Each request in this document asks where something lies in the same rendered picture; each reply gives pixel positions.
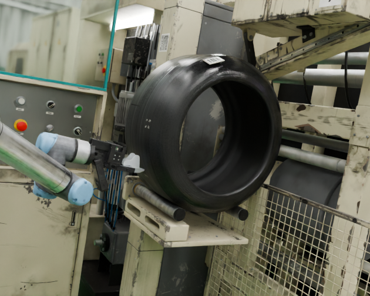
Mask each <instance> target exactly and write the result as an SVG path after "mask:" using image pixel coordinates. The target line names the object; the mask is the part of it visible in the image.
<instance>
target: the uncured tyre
mask: <svg viewBox="0 0 370 296"><path fill-rule="evenodd" d="M216 56H218V57H220V58H222V59H224V60H225V61H222V62H218V63H214V64H211V65H210V64H208V63H207V62H205V61H204V59H209V58H213V57H216ZM209 87H211V88H212V89H213V90H214V91H215V93H216V94H217V96H218V97H219V99H220V101H221V104H222V105H223V109H224V114H225V131H224V137H223V140H222V142H221V145H220V147H219V149H218V151H217V153H216V154H215V156H214V157H213V158H212V159H211V160H210V161H209V162H208V163H207V164H206V165H205V166H204V167H202V168H201V169H199V170H198V171H195V172H193V173H190V174H187V173H186V171H185V169H184V167H183V164H182V161H181V156H180V133H181V127H182V125H183V121H184V118H185V117H186V114H187V112H188V110H189V108H190V106H191V105H192V104H193V102H194V101H195V100H196V99H197V98H198V97H199V96H200V95H201V94H202V93H203V92H204V91H205V90H206V89H208V88H209ZM131 104H135V105H139V106H135V105H131ZM146 117H149V118H152V122H151V125H150V130H146V129H144V126H145V122H146ZM281 138H282V117H281V109H280V104H279V102H278V98H277V95H276V94H275V91H274V89H273V87H272V85H271V83H270V82H269V81H268V79H267V78H266V77H265V75H264V74H263V73H262V72H261V71H260V70H259V69H257V68H256V67H255V66H254V65H252V64H250V63H248V62H247V61H244V60H242V59H240V58H238V57H235V56H232V55H226V54H201V55H184V56H179V57H177V58H174V59H171V60H169V61H167V62H165V63H164V64H162V65H160V66H159V67H158V68H156V69H155V70H154V71H153V72H152V73H150V74H149V75H148V76H147V77H146V78H145V80H144V81H143V82H142V83H141V84H140V86H139V87H138V89H137V91H136V92H135V94H134V96H133V98H132V101H131V102H130V106H129V109H128V112H127V116H126V124H125V141H126V147H127V152H128V155H129V154H131V153H134V154H135V155H138V156H139V157H140V164H139V167H140V168H142V169H144V171H143V172H144V173H146V174H147V176H148V178H149V179H148V178H146V176H145V175H144V173H143V172H140V173H137V175H138V176H139V177H140V179H141V180H142V182H143V183H144V184H145V185H146V186H147V187H148V188H150V189H151V190H153V191H154V192H155V193H157V194H159V195H160V196H162V197H164V198H165V199H167V200H168V201H171V202H172V203H174V204H175V205H177V206H179V207H181V208H183V209H185V210H188V211H192V212H196V213H220V212H223V211H227V210H230V209H232V208H235V207H237V206H239V205H240V204H242V203H243V202H245V201H246V200H248V199H249V198H250V197H251V196H252V195H253V194H254V193H255V192H256V191H257V190H258V189H259V188H260V187H261V186H262V185H263V183H264V182H265V180H266V179H267V177H268V176H269V174H270V173H271V171H272V169H273V167H274V165H275V162H276V160H277V157H278V154H279V151H280V146H281Z"/></svg>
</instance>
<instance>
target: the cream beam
mask: <svg viewBox="0 0 370 296"><path fill-rule="evenodd" d="M319 2H320V0H235V4H234V10H233V17H232V21H231V26H235V27H238V28H247V27H250V28H254V29H257V30H259V31H258V32H256V33H259V34H261V35H265V36H268V37H271V38H279V37H288V36H301V35H302V29H298V28H296V27H297V26H301V25H311V27H314V28H315V29H316V28H318V27H323V26H336V25H349V24H355V23H367V22H370V0H341V4H340V5H333V6H325V7H320V8H319Z"/></svg>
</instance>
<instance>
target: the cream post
mask: <svg viewBox="0 0 370 296"><path fill-rule="evenodd" d="M204 3H205V0H165V2H164V10H163V16H162V24H161V28H160V36H159V43H158V47H157V55H156V62H155V66H154V69H156V68H158V67H159V66H160V65H162V64H164V63H165V62H167V61H169V60H171V59H174V58H177V57H179V56H184V55H196V52H197V45H198V41H199V34H200V27H201V20H202V16H203V9H204ZM165 33H169V34H170V35H169V42H168V47H167V52H159V47H160V40H161V35H162V34H165ZM185 119H186V117H185V118H184V121H183V125H182V127H181V133H180V148H181V141H182V137H183V130H184V123H185ZM163 251H164V247H162V246H161V245H160V244H159V243H158V242H157V241H155V240H154V239H152V238H151V236H149V235H148V234H147V233H145V232H144V231H143V230H142V229H141V228H139V227H138V226H137V225H135V223H133V222H132V221H130V228H129V236H128V240H127V247H126V255H125V262H124V266H123V274H122V281H121V285H120V293H119V296H156V293H157V286H158V282H159V275H160V269H161V264H162V258H163Z"/></svg>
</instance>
